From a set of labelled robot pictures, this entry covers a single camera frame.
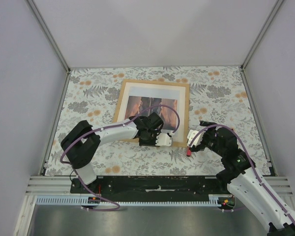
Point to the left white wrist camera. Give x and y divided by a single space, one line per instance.
164 140

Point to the red black screwdriver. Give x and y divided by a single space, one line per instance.
188 152

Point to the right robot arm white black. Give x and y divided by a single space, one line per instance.
242 179

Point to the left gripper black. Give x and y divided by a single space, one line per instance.
152 144

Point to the right aluminium corner post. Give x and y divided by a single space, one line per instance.
265 27

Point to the sunset landscape photo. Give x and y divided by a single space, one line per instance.
148 105

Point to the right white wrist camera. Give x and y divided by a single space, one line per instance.
194 137

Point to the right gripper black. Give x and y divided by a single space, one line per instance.
200 147

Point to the aluminium corner post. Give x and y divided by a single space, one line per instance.
265 27
43 25

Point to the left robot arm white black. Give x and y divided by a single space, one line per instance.
82 142

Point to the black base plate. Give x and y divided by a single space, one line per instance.
155 189

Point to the floral patterned table mat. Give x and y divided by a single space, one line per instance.
217 94

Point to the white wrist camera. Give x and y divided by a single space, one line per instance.
164 140
194 137

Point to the left aluminium corner post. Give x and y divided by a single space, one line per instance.
43 25

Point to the wooden picture frame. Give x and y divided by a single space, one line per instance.
156 89

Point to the white slotted cable duct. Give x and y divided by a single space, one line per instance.
87 200

